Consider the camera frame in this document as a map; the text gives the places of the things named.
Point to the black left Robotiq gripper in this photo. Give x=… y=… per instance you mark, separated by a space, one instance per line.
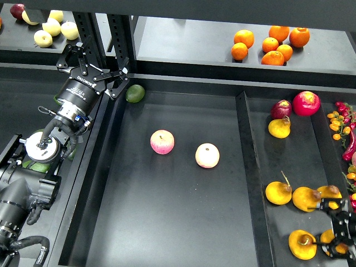
x=84 y=91

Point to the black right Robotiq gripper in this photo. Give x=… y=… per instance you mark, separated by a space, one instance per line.
x=343 y=224

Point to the yellow pear with stem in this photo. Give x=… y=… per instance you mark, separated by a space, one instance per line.
x=302 y=244

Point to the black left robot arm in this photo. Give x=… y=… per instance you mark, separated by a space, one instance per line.
x=26 y=193

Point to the yellow pear bottom right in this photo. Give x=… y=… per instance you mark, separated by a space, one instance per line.
x=331 y=246

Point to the yellow pear far right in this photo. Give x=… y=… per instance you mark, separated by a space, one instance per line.
x=329 y=191

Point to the yellow pear middle right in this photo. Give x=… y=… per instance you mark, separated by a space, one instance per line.
x=306 y=199

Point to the round green avocado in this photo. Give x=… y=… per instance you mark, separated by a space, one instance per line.
x=135 y=94

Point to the green avocado top left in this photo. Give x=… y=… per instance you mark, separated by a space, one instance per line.
x=57 y=101

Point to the yellow pear long stem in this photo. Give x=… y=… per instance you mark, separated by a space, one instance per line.
x=279 y=193

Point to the yellow pear upper right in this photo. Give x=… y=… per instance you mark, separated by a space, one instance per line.
x=280 y=128

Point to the green avocado lower cluster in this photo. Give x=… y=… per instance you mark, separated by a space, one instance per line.
x=36 y=166

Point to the pale yellow apple right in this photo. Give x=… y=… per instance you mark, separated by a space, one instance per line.
x=70 y=30

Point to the pale yellow apple middle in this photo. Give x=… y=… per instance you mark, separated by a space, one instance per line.
x=52 y=26

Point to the pale yellow apple front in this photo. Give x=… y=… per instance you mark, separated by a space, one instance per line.
x=43 y=39

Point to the pale yellow apple back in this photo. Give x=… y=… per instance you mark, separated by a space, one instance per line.
x=57 y=15

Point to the red chili pepper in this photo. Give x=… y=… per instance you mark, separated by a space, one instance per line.
x=348 y=154

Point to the black right tray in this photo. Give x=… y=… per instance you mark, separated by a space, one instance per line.
x=307 y=157

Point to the black left tray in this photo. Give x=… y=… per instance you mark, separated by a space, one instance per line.
x=70 y=222

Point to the dark red apple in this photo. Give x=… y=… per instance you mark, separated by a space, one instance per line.
x=16 y=11

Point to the pink red apple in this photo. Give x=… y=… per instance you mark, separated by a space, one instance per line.
x=162 y=141

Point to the orange cherry tomato bunch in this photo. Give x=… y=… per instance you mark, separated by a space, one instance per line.
x=339 y=124

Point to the red cherry tomato bunch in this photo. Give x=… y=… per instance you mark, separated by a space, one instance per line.
x=346 y=114

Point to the red apple right tray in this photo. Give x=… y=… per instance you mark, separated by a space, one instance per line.
x=306 y=103

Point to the orange lower left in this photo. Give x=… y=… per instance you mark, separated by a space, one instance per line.
x=239 y=51

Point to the pale yellow pink apple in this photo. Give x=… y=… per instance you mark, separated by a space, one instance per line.
x=207 y=155

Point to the orange top left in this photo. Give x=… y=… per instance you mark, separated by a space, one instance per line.
x=244 y=36

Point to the large black centre tray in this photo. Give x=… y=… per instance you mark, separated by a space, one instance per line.
x=166 y=210

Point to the orange centre small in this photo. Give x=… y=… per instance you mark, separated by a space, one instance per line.
x=270 y=44

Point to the orange small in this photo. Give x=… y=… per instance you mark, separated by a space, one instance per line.
x=286 y=51
x=270 y=44

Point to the orange front large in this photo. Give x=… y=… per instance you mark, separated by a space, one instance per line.
x=274 y=58

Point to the orange right small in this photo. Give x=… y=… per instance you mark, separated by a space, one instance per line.
x=286 y=51

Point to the orange top right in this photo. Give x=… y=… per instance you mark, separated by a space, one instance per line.
x=299 y=37

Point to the black perforated shelf post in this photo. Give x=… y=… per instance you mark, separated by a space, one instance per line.
x=122 y=39

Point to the dark avocado by wall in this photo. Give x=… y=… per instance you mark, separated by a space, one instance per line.
x=71 y=156

